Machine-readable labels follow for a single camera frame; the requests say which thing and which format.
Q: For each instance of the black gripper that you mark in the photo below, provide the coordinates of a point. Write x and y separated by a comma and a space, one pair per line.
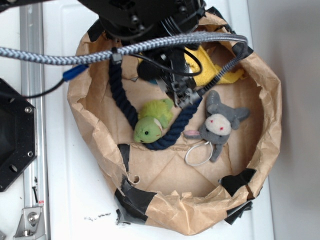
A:
167, 67

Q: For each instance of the yellow microfiber cloth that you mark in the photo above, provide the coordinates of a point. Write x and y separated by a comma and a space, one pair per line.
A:
209, 70

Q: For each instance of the brown paper bag bin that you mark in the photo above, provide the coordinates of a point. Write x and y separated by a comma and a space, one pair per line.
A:
176, 188

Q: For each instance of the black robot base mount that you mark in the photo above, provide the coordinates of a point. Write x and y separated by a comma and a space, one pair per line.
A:
17, 135

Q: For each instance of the green plush turtle toy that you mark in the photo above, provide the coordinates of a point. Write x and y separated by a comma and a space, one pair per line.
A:
154, 116

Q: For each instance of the white tray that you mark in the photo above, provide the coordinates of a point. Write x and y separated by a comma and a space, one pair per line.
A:
81, 206

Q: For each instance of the blue cable connector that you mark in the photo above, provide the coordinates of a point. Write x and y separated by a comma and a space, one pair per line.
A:
74, 72

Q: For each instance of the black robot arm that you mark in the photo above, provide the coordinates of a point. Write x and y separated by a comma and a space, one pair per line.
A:
137, 23

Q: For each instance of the metal corner bracket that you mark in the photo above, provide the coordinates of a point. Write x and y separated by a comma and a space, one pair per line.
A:
31, 225

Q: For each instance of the aluminium extrusion rail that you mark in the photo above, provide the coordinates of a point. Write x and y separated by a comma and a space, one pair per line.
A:
35, 176

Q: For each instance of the grey plush animal toy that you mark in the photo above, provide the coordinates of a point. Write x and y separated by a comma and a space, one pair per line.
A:
220, 120

